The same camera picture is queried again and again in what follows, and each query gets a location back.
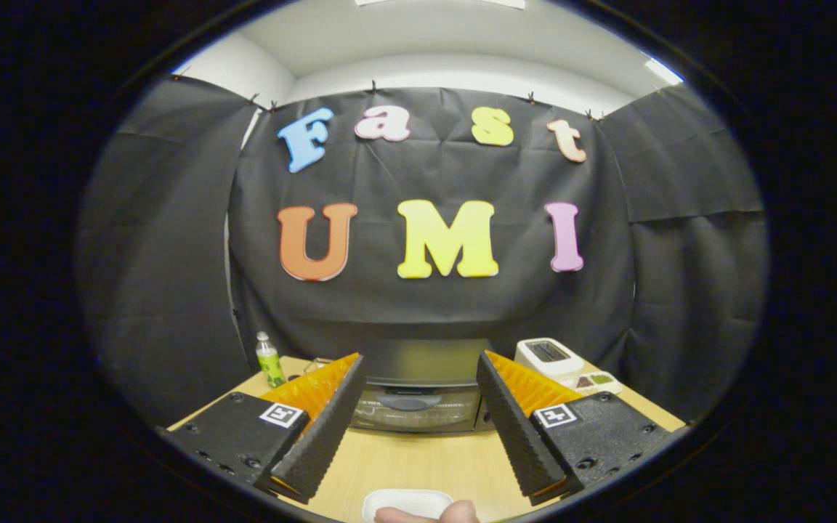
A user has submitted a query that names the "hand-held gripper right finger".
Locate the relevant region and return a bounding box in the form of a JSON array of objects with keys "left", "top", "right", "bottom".
[{"left": 476, "top": 350, "right": 688, "bottom": 506}]

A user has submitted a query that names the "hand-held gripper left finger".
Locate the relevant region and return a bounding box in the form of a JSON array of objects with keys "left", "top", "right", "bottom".
[{"left": 159, "top": 353, "right": 366, "bottom": 504}]

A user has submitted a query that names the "black toaster oven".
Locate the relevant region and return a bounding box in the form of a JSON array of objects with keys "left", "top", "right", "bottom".
[{"left": 349, "top": 338, "right": 496, "bottom": 434}]

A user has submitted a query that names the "white toaster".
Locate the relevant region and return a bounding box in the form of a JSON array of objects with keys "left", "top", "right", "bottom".
[{"left": 514, "top": 338, "right": 585, "bottom": 378}]

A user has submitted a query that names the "green label plastic bottle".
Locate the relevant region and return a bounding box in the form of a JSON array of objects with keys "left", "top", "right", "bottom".
[{"left": 256, "top": 332, "right": 287, "bottom": 388}]

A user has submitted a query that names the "white compartment tray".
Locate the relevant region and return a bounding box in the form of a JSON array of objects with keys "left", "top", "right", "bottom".
[{"left": 567, "top": 370, "right": 624, "bottom": 397}]

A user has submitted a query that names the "white plate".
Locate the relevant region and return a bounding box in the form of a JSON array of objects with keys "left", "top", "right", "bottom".
[{"left": 362, "top": 489, "right": 456, "bottom": 523}]

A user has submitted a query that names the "small ceiling light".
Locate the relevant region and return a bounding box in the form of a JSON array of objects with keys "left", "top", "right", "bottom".
[{"left": 644, "top": 58, "right": 684, "bottom": 86}]

